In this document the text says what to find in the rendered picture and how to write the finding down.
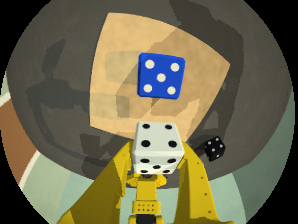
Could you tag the white die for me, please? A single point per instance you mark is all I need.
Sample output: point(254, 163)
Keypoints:
point(157, 148)

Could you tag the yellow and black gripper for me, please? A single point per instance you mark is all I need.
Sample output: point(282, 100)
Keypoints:
point(101, 202)

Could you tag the tan square mat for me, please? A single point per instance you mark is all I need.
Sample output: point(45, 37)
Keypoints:
point(114, 105)

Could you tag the black die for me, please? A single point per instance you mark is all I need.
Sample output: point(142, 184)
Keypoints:
point(214, 148)

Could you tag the blue die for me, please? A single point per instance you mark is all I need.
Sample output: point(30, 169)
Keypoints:
point(160, 76)

